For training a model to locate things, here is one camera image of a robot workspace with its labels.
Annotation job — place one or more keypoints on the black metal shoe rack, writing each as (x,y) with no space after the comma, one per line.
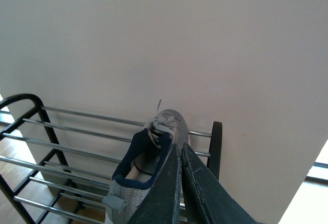
(77,154)

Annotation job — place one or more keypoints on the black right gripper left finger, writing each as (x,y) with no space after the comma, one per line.
(162,203)

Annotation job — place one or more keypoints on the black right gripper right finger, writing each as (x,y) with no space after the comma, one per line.
(205,199)

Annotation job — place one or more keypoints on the grey knit sneaker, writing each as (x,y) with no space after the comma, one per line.
(136,173)

